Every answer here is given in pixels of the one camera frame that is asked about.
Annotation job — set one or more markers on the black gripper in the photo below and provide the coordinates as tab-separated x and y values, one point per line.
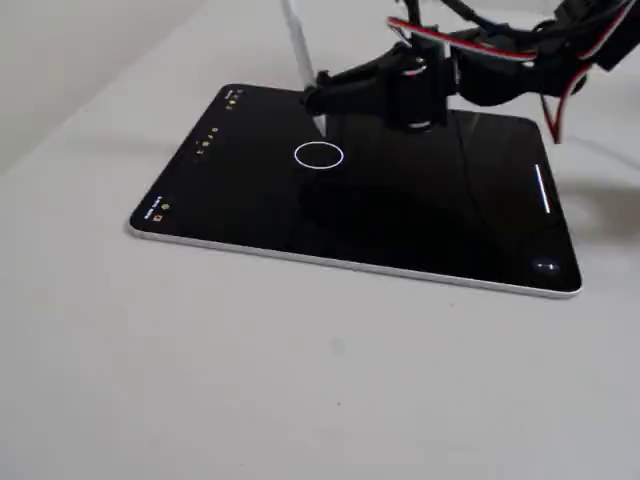
374	80

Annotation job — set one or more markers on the white stylus pen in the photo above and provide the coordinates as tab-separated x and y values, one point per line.
300	45

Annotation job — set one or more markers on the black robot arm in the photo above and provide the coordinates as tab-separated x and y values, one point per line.
570	55

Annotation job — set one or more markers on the black screen tablet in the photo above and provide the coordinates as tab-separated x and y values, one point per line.
400	215

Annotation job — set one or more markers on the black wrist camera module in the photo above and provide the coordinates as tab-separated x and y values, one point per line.
415	100

